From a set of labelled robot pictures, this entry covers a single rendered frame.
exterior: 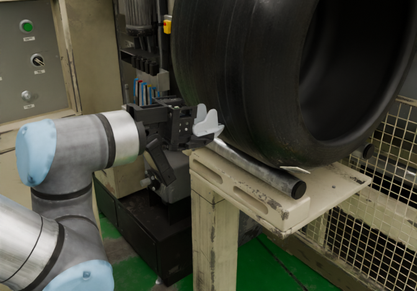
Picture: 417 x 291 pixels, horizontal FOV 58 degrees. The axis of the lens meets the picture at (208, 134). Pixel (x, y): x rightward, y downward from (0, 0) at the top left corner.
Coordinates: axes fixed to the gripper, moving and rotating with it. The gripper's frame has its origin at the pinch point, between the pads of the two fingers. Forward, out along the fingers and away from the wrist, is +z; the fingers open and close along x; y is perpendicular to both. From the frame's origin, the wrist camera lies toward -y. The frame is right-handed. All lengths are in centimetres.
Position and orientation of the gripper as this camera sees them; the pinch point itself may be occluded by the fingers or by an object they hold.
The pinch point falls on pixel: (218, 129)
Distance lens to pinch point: 77.0
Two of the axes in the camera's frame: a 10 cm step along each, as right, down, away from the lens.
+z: 7.8, -1.6, 6.1
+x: -6.2, -3.5, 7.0
